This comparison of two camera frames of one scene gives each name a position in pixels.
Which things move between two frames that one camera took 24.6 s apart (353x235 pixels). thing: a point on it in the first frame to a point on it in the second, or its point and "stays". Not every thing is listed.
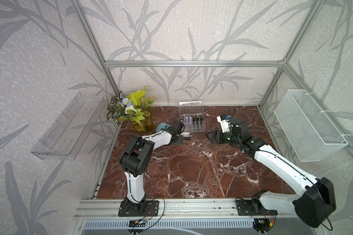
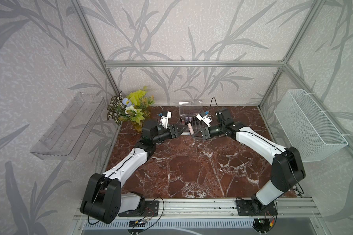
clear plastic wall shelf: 67,137 stays
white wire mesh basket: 311,134 stays
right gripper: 215,133 to 205,133
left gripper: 180,140 to 174,133
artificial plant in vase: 135,107 stays
